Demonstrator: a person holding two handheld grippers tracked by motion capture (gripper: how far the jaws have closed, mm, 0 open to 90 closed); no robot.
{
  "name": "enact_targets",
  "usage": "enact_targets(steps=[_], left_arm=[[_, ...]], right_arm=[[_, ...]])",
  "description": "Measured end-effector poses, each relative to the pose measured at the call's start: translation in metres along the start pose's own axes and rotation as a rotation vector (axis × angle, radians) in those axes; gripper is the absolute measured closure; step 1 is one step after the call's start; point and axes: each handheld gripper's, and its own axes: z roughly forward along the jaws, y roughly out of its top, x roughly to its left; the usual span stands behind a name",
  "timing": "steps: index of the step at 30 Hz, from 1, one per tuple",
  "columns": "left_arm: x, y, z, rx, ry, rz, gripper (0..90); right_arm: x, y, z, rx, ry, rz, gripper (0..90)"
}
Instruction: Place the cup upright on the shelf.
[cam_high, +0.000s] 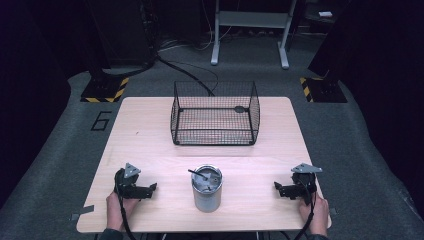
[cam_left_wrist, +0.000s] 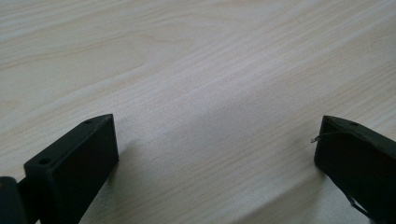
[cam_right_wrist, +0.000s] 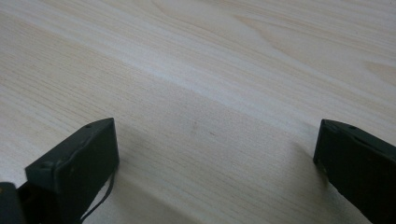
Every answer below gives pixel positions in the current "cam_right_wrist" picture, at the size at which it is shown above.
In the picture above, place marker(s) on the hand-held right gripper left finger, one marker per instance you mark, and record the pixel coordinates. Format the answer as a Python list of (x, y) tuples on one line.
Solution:
[(79, 168)]

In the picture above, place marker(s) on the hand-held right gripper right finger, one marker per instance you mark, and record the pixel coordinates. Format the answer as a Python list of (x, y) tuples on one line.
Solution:
[(361, 165)]

